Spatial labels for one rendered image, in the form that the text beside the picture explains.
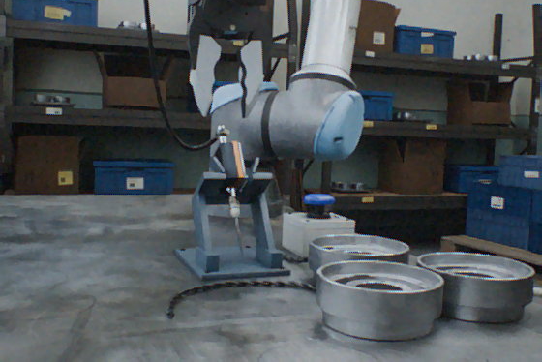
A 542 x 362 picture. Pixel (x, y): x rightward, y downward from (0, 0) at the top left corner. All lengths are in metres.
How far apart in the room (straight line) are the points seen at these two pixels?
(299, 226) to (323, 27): 0.43
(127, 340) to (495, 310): 0.31
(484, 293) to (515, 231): 4.08
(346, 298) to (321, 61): 0.62
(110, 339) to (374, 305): 0.20
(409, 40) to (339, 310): 4.34
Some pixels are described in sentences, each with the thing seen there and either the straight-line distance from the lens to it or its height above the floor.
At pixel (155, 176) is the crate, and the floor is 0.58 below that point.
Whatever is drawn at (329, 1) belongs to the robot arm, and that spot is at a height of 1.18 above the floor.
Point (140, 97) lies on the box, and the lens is 3.99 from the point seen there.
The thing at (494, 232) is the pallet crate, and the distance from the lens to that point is 4.76.
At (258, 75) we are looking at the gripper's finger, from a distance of 0.73.
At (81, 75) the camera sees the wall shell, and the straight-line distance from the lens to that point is 4.51.
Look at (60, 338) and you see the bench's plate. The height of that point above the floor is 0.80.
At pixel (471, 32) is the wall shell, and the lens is 5.77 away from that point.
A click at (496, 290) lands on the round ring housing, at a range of 0.56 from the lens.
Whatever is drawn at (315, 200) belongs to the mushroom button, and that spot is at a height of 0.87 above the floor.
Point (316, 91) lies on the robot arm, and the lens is 1.01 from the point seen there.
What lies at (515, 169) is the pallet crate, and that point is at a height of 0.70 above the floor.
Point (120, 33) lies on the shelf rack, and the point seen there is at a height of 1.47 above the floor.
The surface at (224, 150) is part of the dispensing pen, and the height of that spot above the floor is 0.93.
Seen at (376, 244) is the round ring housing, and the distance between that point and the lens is 0.70.
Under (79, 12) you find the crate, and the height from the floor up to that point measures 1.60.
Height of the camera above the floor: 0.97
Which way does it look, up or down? 4 degrees down
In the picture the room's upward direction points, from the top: 2 degrees clockwise
